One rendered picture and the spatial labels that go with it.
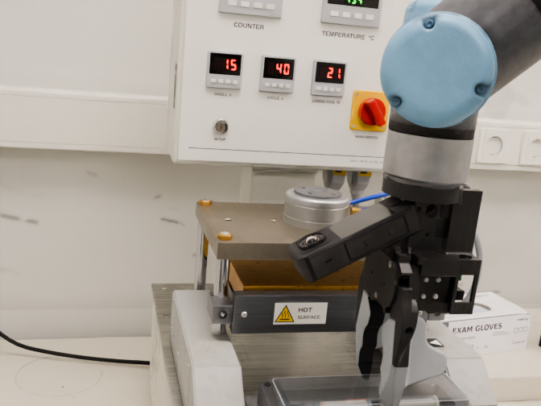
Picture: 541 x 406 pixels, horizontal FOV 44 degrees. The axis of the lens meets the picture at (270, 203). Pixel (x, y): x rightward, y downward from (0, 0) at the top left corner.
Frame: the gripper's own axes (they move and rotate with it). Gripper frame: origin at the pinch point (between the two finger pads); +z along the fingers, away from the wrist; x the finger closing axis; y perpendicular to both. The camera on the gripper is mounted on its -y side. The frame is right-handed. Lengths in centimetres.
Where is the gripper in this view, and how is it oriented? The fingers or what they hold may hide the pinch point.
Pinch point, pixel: (371, 383)
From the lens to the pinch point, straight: 66.8
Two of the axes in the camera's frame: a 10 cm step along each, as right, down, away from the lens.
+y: 9.7, 0.4, 2.4
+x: -2.3, -2.4, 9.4
